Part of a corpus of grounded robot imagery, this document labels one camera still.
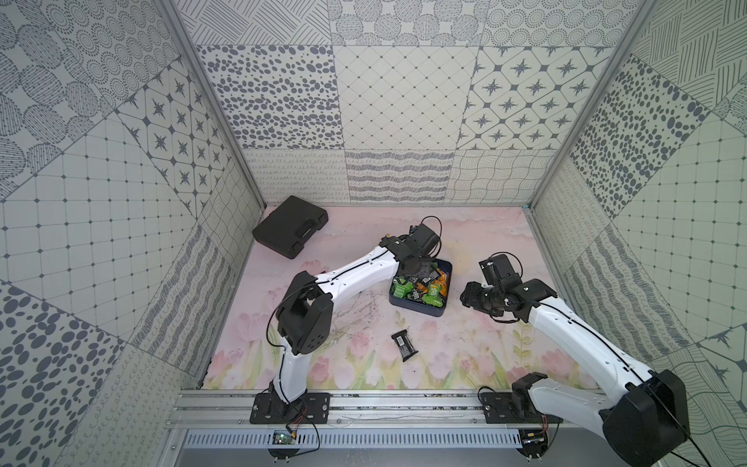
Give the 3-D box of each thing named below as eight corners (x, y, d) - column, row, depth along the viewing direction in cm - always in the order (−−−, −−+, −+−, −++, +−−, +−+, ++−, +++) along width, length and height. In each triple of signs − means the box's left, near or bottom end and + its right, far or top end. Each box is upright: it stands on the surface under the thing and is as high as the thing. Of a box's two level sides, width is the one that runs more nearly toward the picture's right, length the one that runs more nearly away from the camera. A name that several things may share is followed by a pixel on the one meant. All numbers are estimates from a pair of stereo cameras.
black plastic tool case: (254, 240, 111) (249, 231, 107) (293, 204, 125) (290, 194, 120) (292, 260, 105) (288, 251, 101) (330, 220, 118) (327, 210, 114)
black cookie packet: (404, 361, 84) (404, 359, 82) (391, 337, 88) (391, 335, 87) (417, 354, 85) (418, 352, 84) (404, 330, 90) (405, 328, 88)
